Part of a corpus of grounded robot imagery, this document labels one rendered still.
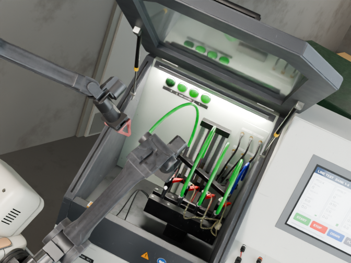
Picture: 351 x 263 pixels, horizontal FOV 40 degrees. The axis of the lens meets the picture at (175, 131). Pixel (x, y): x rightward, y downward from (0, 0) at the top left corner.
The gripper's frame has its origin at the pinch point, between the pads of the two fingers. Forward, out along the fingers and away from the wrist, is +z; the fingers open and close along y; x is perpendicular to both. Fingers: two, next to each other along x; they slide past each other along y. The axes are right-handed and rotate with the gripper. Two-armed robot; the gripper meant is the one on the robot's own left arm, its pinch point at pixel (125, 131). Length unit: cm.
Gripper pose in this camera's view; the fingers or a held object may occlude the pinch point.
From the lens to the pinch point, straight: 182.2
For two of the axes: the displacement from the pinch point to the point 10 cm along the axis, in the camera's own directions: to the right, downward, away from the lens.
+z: 3.8, 6.0, 7.0
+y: -6.5, -3.7, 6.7
